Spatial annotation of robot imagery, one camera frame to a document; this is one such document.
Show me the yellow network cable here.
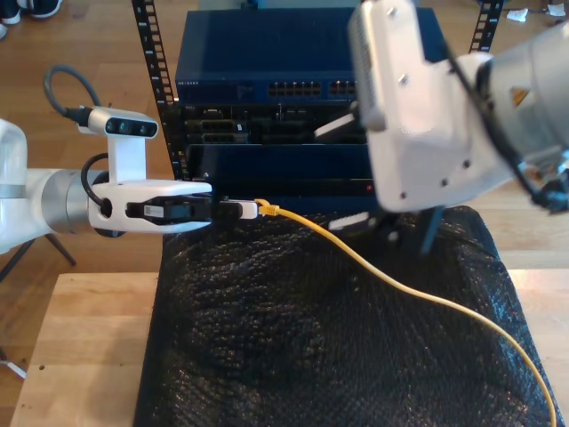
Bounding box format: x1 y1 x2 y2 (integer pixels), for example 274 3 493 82
255 198 559 427

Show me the dark blue underlay mat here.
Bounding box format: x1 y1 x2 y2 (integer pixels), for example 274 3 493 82
132 195 379 427

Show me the rack unit with red light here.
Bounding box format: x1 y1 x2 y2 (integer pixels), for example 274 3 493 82
184 141 379 197

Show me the black rack server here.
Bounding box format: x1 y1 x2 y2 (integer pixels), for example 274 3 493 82
162 101 370 146

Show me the black bubble wrap mat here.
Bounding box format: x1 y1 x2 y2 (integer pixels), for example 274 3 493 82
132 205 565 427

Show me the white floor strip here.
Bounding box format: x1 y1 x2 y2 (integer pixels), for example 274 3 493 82
0 359 28 380

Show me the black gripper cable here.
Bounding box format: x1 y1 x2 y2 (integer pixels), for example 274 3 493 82
444 39 569 217
81 153 115 210

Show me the blue network switch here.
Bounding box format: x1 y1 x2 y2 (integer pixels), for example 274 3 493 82
174 7 459 104

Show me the black perforated rack post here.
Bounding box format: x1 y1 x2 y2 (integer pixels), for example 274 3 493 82
132 0 187 186
469 0 506 57

